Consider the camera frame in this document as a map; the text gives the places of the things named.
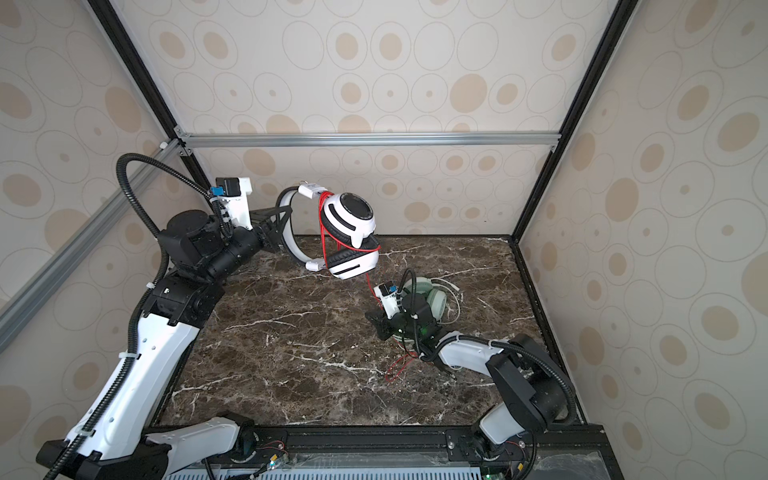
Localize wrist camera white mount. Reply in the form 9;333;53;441
373;281;401;320
211;177;253;230

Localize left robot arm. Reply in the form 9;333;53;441
36;153;291;479

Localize green headphones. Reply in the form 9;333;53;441
397;276;448;323

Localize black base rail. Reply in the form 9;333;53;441
105;423;625;480

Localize white black headphones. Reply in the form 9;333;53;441
276;183;381;280

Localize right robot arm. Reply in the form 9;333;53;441
366;287;578;446

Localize horizontal aluminium frame bar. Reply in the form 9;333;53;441
180;131;561;148

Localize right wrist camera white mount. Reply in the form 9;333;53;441
373;281;401;320

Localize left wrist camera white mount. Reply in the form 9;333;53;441
211;177;253;230

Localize left diagonal aluminium frame bar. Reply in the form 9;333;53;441
0;139;182;355

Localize red headphone cable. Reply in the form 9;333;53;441
316;190;421;385

